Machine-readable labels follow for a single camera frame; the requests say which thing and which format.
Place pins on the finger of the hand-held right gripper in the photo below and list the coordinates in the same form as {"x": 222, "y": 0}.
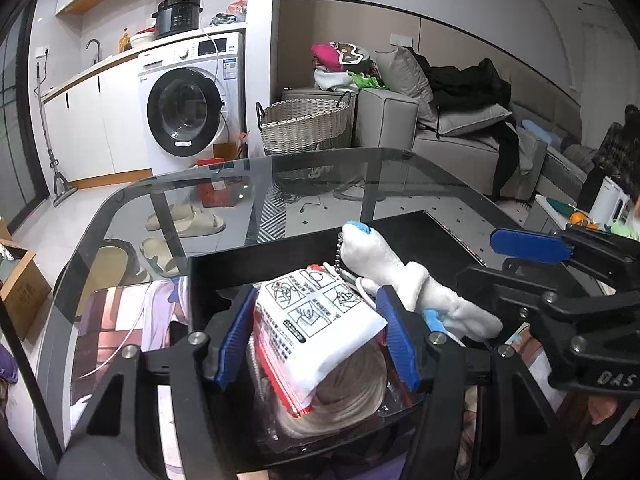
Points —
{"x": 530, "y": 245}
{"x": 485, "y": 282}

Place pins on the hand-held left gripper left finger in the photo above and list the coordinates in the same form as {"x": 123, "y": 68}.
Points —
{"x": 235, "y": 340}

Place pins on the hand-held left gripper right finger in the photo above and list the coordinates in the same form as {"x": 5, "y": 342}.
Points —
{"x": 397, "y": 340}

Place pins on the black storage box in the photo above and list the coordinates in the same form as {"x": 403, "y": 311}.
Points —
{"x": 440, "y": 240}

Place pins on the white red-edged packet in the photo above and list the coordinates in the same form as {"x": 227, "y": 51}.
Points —
{"x": 287, "y": 400}
{"x": 320, "y": 320}

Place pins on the white plush doll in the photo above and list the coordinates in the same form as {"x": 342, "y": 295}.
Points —
{"x": 380, "y": 255}

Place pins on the person's right hand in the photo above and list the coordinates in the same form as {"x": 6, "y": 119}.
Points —
{"x": 602, "y": 410}

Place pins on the orange fruit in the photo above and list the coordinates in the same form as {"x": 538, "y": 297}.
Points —
{"x": 578, "y": 218}

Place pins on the white kettle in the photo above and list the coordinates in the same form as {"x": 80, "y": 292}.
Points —
{"x": 609, "y": 202}

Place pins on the beige slipper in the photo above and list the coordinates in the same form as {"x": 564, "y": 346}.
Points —
{"x": 156, "y": 256}
{"x": 170, "y": 216}
{"x": 202, "y": 223}

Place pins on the grey sofa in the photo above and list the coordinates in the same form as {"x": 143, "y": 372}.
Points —
{"x": 450, "y": 155}

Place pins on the printed table mat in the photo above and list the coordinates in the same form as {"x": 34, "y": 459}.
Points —
{"x": 115, "y": 320}

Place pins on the grey flat pillow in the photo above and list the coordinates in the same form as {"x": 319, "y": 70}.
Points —
{"x": 470, "y": 119}

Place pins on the round beige stool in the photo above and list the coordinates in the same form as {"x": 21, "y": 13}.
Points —
{"x": 112, "y": 265}

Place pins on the red box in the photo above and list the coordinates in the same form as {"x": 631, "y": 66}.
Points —
{"x": 220, "y": 187}

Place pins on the black jacket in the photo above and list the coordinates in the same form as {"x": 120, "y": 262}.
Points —
{"x": 470, "y": 82}

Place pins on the grey upright pillow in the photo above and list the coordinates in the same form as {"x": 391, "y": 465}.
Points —
{"x": 400, "y": 80}

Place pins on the cardboard box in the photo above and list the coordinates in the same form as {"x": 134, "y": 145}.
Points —
{"x": 22, "y": 285}

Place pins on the wicker basket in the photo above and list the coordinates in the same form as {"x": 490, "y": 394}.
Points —
{"x": 305, "y": 122}

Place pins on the purple yoga mat bag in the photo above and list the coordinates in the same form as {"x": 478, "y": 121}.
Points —
{"x": 7, "y": 365}

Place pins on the flat mop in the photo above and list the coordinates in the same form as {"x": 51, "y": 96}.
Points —
{"x": 59, "y": 185}

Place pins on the white counter cabinet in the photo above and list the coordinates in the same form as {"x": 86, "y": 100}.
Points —
{"x": 100, "y": 120}

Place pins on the pile of colourful clothes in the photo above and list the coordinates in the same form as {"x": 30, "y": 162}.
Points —
{"x": 340, "y": 62}

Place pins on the white washing machine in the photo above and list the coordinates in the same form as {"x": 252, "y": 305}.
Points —
{"x": 220, "y": 75}

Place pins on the dark glass door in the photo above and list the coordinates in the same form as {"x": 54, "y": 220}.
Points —
{"x": 15, "y": 135}

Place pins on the white bowl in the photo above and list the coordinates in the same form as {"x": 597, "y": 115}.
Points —
{"x": 142, "y": 39}

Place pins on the yellow bottle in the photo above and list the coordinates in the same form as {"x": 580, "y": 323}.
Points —
{"x": 124, "y": 41}

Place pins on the crumpled cloth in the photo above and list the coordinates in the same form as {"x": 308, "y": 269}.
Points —
{"x": 227, "y": 16}

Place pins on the kitchen faucet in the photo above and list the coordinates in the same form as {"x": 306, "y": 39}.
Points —
{"x": 94, "y": 47}

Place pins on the black pressure cooker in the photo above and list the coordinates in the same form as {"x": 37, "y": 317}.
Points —
{"x": 177, "y": 17}

